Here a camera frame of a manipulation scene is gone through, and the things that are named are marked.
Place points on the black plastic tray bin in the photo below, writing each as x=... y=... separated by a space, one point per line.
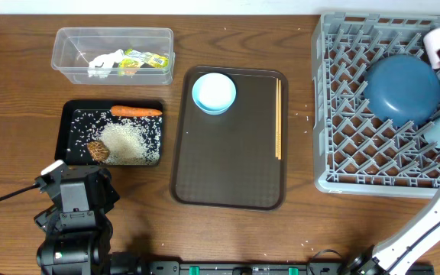
x=97 y=104

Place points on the pink plastic cup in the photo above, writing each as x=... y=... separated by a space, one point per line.
x=432 y=45

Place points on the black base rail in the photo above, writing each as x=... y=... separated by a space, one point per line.
x=243 y=268

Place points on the wooden chopstick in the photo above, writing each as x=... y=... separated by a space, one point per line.
x=277 y=117
x=280 y=120

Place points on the white rice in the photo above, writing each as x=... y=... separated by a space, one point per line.
x=132 y=141

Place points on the orange carrot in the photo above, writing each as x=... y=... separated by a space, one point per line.
x=127 y=111

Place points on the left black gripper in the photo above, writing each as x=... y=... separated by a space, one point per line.
x=111 y=194

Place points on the brown food scrap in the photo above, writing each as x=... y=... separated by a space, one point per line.
x=98 y=151

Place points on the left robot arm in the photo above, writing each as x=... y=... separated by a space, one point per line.
x=77 y=232

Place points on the light blue bowl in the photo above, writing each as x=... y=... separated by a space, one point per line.
x=214 y=93

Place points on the brown serving tray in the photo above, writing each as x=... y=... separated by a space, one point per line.
x=229 y=160

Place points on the grey dishwasher rack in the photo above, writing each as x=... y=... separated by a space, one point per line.
x=354 y=152

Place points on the yellow green snack wrapper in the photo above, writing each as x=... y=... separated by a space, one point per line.
x=134 y=60

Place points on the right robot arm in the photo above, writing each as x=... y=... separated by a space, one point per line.
x=397 y=254

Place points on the white tissue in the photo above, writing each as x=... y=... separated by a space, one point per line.
x=103 y=64

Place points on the clear plastic bin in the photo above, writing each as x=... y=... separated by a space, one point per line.
x=76 y=47

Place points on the dark blue plate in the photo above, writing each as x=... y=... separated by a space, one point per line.
x=402 y=88

